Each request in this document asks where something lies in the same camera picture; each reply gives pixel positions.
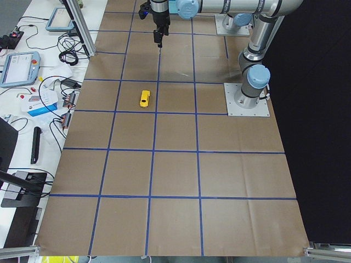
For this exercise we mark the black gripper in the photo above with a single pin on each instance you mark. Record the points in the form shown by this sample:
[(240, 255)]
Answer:
[(160, 17)]

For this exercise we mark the yellow beetle toy car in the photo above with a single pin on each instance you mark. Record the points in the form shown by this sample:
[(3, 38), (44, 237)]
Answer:
[(144, 98)]

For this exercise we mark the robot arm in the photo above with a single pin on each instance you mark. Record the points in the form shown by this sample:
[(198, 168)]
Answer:
[(237, 25), (266, 17)]

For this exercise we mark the far teach pendant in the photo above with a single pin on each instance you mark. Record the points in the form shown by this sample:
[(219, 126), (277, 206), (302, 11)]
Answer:
[(59, 21)]

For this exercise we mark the teach pendant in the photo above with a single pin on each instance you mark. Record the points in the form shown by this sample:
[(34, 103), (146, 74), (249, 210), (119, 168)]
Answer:
[(20, 69), (59, 21)]

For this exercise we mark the brown paper table mat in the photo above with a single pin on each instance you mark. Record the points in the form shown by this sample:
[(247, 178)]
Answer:
[(180, 177)]

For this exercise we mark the blue white cardboard box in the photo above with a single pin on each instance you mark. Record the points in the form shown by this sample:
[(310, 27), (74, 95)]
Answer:
[(36, 104)]

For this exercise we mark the near teach pendant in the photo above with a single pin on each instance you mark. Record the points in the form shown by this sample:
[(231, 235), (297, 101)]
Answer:
[(20, 69)]

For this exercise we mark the black flat bar tool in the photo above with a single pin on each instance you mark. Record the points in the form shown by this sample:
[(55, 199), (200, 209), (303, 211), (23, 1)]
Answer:
[(35, 145)]

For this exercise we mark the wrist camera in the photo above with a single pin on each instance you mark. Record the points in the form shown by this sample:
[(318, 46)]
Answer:
[(144, 10)]

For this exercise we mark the aluminium frame post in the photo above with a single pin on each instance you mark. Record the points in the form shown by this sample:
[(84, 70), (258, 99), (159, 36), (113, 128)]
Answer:
[(80, 25)]

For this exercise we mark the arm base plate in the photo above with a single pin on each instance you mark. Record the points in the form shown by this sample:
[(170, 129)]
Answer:
[(239, 105), (219, 28)]

